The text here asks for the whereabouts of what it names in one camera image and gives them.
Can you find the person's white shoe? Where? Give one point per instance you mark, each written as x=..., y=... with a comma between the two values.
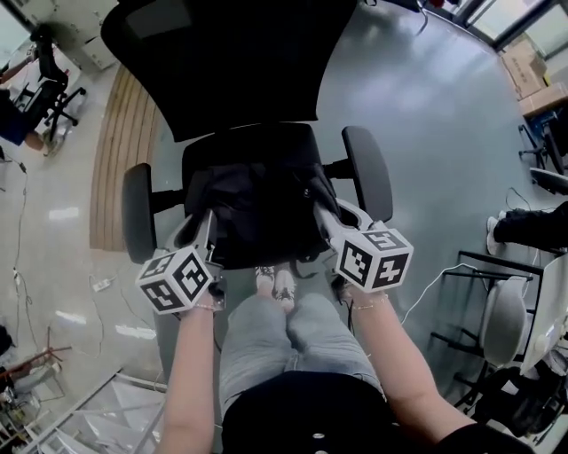
x=285, y=290
x=265, y=281

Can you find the white power strip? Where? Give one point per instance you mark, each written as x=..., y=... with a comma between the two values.
x=100, y=285

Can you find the stack of cardboard boxes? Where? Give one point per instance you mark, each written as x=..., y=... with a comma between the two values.
x=528, y=75

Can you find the person's light grey jeans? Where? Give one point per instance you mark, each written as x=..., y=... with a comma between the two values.
x=266, y=346

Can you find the white table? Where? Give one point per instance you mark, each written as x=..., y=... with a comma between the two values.
x=550, y=319

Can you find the glass door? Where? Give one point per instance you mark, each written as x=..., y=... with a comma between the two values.
x=515, y=18

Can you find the black headrest office chair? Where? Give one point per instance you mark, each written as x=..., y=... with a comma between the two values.
x=222, y=66

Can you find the red metal stand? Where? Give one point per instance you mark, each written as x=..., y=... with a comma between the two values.
x=40, y=354

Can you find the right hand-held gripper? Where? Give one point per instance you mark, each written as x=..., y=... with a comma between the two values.
x=373, y=261

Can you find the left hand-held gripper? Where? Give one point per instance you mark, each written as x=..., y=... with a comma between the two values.
x=173, y=284

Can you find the black mesh swivel chair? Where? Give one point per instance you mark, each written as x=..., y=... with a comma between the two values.
x=51, y=88

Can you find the person's right forearm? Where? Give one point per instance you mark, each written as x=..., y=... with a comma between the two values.
x=399, y=363

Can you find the wooden slatted platform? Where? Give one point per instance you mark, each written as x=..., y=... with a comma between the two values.
x=124, y=168

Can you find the grey metal locker cabinet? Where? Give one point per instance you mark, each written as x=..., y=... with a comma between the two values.
x=89, y=40

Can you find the person's black shirt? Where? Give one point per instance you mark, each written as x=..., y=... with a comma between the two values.
x=310, y=421

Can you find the person's left forearm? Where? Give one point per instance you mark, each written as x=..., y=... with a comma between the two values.
x=191, y=377

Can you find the person's left white shoe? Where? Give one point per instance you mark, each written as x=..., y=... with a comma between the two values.
x=265, y=281

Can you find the black garment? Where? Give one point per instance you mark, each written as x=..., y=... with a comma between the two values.
x=262, y=213

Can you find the grey shell chair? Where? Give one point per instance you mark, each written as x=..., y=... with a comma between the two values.
x=503, y=323

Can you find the person's right white shoe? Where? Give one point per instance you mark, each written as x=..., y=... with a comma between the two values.
x=285, y=290

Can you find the white perforated rack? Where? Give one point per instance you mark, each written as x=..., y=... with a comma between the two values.
x=102, y=421

